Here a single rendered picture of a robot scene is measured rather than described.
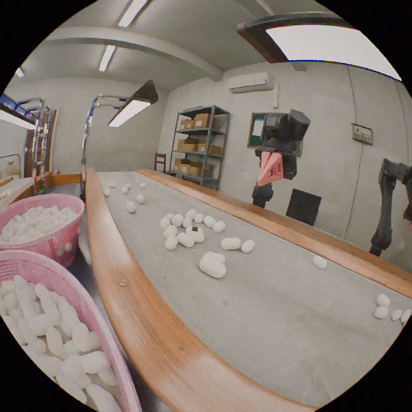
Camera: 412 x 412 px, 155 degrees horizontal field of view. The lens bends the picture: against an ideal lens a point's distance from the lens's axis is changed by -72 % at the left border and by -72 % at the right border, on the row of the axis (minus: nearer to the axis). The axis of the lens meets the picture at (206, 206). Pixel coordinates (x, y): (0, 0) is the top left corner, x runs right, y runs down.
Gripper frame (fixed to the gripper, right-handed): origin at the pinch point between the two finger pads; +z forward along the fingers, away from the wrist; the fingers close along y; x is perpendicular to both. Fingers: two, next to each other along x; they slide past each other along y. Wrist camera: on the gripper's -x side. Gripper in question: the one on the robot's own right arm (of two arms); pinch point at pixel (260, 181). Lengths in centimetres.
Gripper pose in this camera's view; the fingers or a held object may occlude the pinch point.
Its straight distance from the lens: 34.3
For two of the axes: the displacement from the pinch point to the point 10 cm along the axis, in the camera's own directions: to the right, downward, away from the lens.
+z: -6.6, 6.7, -3.4
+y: 6.6, 3.1, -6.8
